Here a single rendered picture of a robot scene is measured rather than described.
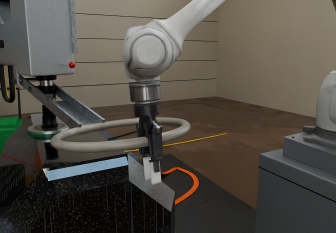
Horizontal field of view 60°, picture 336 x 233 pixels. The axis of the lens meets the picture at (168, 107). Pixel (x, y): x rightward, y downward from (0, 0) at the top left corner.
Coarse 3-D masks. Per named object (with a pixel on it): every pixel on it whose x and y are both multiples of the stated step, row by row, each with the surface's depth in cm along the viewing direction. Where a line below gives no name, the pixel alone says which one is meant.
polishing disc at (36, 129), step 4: (36, 124) 157; (40, 124) 157; (60, 124) 157; (64, 124) 157; (28, 128) 149; (32, 128) 149; (36, 128) 149; (40, 128) 149; (44, 128) 149; (48, 128) 149; (52, 128) 149; (56, 128) 149; (60, 128) 149; (64, 128) 149; (68, 128) 151; (32, 132) 144; (36, 132) 143; (40, 132) 143; (44, 132) 143; (48, 132) 143; (52, 132) 144; (56, 132) 145
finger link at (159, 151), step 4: (152, 128) 79; (156, 128) 79; (160, 128) 79; (152, 132) 80; (160, 132) 80; (152, 136) 80; (156, 136) 80; (160, 136) 80; (152, 140) 80; (156, 140) 80; (160, 140) 80; (156, 144) 80; (160, 144) 80; (156, 148) 80; (160, 148) 81; (156, 152) 80; (160, 152) 81; (156, 156) 80
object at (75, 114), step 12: (24, 84) 154; (36, 96) 144; (60, 96) 150; (72, 96) 142; (48, 108) 136; (60, 108) 127; (72, 108) 140; (84, 108) 134; (72, 120) 120; (84, 120) 130; (96, 120) 127
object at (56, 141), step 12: (120, 120) 127; (132, 120) 127; (168, 120) 119; (180, 120) 111; (60, 132) 106; (72, 132) 112; (84, 132) 119; (168, 132) 88; (180, 132) 92; (60, 144) 87; (72, 144) 84; (84, 144) 83; (96, 144) 82; (108, 144) 81; (120, 144) 81; (132, 144) 82; (144, 144) 83
